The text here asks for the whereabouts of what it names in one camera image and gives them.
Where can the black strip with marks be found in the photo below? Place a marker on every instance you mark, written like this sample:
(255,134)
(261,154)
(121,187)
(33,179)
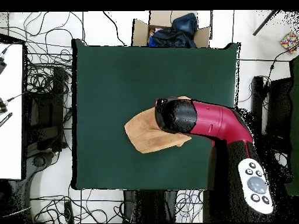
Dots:
(5,119)

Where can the multicolour spotted item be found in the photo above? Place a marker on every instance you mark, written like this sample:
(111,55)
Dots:
(289,42)

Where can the grey stand base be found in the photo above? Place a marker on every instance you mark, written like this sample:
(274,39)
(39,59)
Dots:
(38,161)

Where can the blue denim garment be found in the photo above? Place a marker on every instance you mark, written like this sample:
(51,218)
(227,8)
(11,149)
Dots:
(185,23)

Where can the dark navy garment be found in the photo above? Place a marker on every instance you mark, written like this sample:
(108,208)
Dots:
(170,38)

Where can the brown cardboard box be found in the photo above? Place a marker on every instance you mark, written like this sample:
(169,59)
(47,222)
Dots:
(140,32)

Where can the dark green table cloth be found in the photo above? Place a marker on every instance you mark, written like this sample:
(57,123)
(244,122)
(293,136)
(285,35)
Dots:
(98,70)

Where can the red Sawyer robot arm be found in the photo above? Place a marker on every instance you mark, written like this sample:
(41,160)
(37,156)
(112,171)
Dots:
(210,121)

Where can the black pole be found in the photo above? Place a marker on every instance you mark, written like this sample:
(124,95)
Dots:
(265,22)

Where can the white table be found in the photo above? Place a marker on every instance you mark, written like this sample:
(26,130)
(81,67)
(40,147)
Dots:
(11,116)

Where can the black stand frame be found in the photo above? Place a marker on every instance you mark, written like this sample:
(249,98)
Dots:
(57,93)
(257,93)

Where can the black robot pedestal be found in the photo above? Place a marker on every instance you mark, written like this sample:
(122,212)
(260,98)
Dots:
(149,205)

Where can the tan terry towel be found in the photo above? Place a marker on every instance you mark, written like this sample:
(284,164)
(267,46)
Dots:
(144,133)

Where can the black power strip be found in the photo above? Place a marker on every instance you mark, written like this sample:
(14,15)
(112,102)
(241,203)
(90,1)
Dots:
(68,211)

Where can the green cloth on side table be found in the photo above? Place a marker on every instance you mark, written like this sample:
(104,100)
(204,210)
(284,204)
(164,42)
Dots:
(294,116)

